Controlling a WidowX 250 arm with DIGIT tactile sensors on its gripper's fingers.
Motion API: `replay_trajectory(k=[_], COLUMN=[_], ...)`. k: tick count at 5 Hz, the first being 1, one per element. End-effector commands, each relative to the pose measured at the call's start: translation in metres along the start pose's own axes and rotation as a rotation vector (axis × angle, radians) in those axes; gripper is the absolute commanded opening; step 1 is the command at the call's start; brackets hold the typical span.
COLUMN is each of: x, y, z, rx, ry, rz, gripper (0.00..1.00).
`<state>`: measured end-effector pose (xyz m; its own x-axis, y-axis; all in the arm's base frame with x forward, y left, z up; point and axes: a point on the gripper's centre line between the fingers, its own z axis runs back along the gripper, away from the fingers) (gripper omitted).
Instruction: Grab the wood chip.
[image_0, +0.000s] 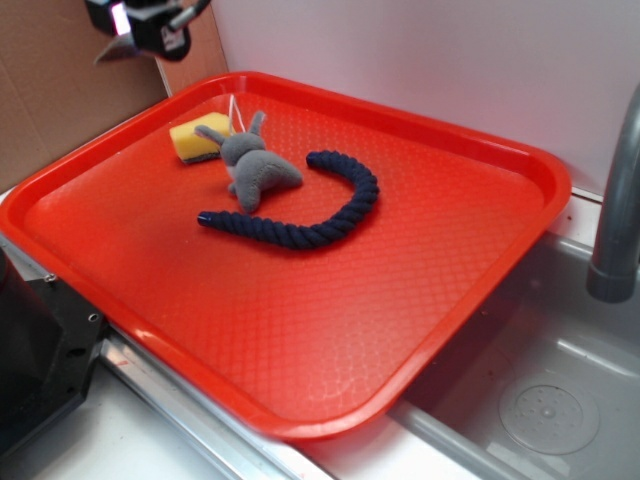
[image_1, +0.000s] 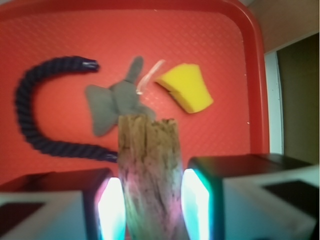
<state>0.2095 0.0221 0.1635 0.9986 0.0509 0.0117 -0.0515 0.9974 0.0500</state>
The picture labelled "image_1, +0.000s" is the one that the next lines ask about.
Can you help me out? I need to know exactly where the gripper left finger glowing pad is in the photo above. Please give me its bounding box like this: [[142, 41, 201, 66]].
[[0, 168, 126, 240]]

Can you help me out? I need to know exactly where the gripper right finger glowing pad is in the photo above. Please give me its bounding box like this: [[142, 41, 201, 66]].
[[181, 153, 320, 240]]

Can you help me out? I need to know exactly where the brown wood chip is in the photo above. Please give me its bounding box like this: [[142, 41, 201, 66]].
[[117, 115, 189, 240]]

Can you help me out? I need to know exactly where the grey plush bunny toy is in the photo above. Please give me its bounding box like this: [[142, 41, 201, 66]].
[[85, 56, 165, 137]]

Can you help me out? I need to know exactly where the yellow sponge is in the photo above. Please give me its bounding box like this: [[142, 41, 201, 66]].
[[155, 63, 214, 114]]

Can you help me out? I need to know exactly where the red plastic tray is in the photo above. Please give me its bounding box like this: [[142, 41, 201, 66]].
[[0, 0, 270, 183]]

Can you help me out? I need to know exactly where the dark blue twisted rope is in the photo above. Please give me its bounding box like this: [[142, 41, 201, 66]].
[[13, 55, 119, 163]]

